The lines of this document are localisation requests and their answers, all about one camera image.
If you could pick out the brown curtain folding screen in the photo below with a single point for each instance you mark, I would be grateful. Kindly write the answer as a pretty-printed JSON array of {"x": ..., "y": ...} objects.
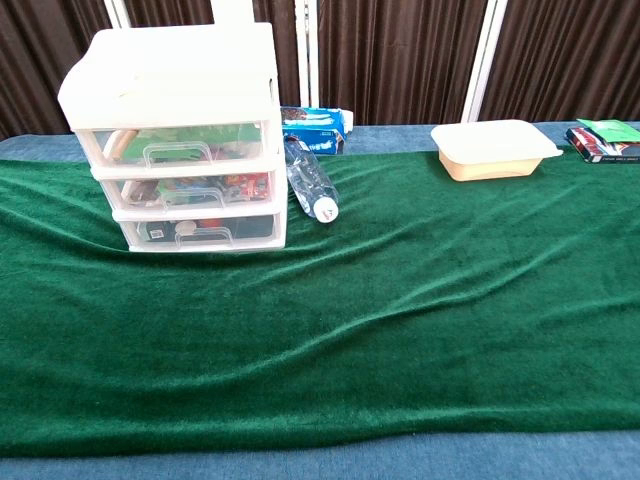
[{"x": 400, "y": 55}]

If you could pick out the clear drawer with dark contents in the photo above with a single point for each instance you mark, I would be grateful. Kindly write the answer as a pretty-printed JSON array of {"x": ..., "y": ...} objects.
[{"x": 250, "y": 227}]

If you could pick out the white plastic drawer box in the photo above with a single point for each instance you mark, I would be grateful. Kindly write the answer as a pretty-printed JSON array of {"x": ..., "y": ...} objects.
[{"x": 170, "y": 75}]

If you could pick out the green foil packet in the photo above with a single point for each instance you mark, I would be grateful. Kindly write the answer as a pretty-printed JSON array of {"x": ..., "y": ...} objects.
[{"x": 610, "y": 131}]

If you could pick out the blue Oreo cookie box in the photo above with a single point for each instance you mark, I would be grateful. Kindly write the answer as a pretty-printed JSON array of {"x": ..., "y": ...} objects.
[{"x": 315, "y": 122}]

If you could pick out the green velvet cloth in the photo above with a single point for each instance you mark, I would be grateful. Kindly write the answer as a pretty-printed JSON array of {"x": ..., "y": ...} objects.
[{"x": 350, "y": 310}]

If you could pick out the clear drawer with colourful snacks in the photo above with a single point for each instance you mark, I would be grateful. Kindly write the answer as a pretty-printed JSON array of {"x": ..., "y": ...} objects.
[{"x": 200, "y": 192}]

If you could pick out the clear drawer with green contents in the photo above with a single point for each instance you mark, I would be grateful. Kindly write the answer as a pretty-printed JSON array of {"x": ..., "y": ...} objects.
[{"x": 200, "y": 142}]

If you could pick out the clear plastic water bottle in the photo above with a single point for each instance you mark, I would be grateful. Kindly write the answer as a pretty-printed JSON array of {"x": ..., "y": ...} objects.
[{"x": 310, "y": 180}]

